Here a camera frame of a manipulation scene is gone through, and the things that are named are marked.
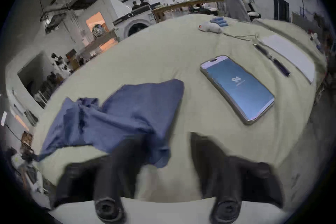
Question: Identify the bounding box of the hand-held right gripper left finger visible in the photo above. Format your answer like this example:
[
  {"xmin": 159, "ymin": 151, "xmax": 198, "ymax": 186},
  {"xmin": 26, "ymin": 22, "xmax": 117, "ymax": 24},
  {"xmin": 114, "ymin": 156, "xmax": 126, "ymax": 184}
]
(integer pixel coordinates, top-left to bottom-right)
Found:
[{"xmin": 51, "ymin": 135, "xmax": 149, "ymax": 223}]

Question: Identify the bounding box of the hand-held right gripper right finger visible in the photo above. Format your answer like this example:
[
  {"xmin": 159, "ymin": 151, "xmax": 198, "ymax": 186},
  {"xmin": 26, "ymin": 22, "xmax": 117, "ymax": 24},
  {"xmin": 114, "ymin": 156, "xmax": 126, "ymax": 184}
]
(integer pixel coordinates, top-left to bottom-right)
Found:
[{"xmin": 190, "ymin": 132, "xmax": 285, "ymax": 224}]

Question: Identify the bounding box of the dark blue shirt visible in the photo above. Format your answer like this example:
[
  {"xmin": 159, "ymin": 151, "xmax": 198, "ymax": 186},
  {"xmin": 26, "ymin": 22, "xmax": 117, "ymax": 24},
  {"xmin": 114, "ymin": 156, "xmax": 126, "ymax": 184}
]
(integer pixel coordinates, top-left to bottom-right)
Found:
[{"xmin": 37, "ymin": 79, "xmax": 185, "ymax": 168}]

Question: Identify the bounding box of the smartphone with blue screen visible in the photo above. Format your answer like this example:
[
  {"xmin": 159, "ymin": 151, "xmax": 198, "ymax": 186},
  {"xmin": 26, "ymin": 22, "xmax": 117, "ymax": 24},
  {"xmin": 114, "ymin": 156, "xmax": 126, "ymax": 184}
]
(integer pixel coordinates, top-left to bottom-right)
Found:
[{"xmin": 200, "ymin": 55, "xmax": 275, "ymax": 125}]

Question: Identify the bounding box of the black pen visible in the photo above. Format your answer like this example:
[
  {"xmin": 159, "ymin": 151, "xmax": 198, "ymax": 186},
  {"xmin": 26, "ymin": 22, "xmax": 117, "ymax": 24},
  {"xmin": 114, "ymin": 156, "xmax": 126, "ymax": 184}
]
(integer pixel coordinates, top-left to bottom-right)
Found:
[{"xmin": 253, "ymin": 44, "xmax": 291, "ymax": 77}]

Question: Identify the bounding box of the bed with pale green sheet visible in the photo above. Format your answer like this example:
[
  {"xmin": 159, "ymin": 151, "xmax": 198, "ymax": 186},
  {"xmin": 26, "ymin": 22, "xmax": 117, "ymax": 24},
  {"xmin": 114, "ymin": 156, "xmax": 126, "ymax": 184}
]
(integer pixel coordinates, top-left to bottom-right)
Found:
[{"xmin": 32, "ymin": 13, "xmax": 328, "ymax": 203}]

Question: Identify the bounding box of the white paper sheet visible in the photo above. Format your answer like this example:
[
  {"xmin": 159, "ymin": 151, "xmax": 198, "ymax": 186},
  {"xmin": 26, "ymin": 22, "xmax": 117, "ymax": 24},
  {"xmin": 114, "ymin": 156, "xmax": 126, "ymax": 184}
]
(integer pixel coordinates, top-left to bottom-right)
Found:
[{"xmin": 258, "ymin": 35, "xmax": 315, "ymax": 84}]

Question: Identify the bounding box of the white washing machine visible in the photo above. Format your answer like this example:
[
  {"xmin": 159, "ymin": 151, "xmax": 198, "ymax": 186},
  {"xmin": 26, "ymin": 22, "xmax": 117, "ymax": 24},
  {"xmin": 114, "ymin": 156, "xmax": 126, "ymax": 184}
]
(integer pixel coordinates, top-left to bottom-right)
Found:
[{"xmin": 113, "ymin": 10, "xmax": 155, "ymax": 41}]

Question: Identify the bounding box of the white and blue cloth bundle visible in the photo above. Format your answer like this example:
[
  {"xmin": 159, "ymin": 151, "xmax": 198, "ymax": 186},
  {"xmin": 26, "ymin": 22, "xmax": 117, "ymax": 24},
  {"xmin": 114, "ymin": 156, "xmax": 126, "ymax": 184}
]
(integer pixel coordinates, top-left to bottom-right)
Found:
[{"xmin": 198, "ymin": 16, "xmax": 228, "ymax": 34}]

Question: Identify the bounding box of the wooden table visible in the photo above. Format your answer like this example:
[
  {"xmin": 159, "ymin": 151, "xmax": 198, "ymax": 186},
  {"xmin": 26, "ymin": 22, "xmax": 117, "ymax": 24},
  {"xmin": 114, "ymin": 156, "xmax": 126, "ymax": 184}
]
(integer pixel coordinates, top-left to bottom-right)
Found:
[{"xmin": 152, "ymin": 0, "xmax": 226, "ymax": 23}]

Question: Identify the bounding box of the thin white cable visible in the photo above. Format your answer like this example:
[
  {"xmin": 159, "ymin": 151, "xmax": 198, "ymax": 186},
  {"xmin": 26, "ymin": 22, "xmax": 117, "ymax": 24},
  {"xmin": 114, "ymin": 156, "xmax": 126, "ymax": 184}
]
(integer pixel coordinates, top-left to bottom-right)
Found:
[{"xmin": 223, "ymin": 32, "xmax": 260, "ymax": 41}]

